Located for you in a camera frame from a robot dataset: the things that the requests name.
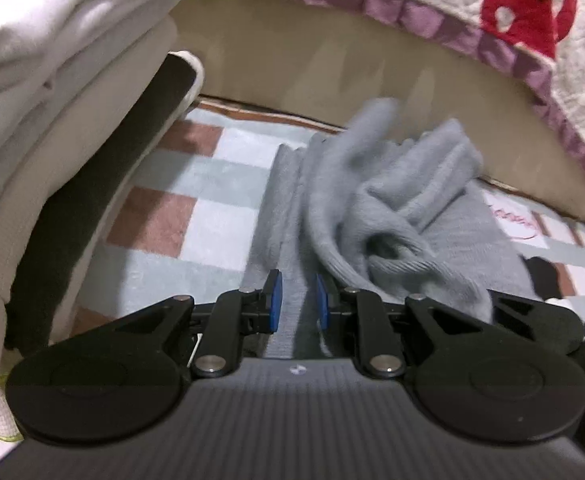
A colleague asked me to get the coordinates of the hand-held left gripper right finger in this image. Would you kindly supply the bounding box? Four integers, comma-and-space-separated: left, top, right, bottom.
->
315, 271, 479, 380

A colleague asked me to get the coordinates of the grey cartoon print sweatshirt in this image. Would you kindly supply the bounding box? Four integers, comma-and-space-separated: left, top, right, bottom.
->
242, 97, 538, 361

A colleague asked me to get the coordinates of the checkered pastel rug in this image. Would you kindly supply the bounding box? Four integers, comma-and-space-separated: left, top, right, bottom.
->
67, 94, 585, 342

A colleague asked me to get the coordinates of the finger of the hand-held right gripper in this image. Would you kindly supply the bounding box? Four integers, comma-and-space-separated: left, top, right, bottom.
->
487, 290, 548, 333

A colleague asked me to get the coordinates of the dark folded garment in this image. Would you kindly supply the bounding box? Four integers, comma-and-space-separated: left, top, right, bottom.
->
4, 51, 198, 357

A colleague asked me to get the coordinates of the beige bed base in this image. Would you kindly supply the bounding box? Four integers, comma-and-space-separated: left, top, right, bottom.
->
169, 0, 585, 237

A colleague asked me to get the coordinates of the white folded garment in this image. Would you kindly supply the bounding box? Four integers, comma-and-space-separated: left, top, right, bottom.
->
0, 0, 230, 172

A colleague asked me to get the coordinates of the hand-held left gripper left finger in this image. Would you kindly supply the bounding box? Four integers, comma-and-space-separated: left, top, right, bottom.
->
114, 269, 286, 379

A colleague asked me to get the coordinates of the cream folded garment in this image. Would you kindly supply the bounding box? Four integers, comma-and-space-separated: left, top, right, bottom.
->
0, 15, 179, 302

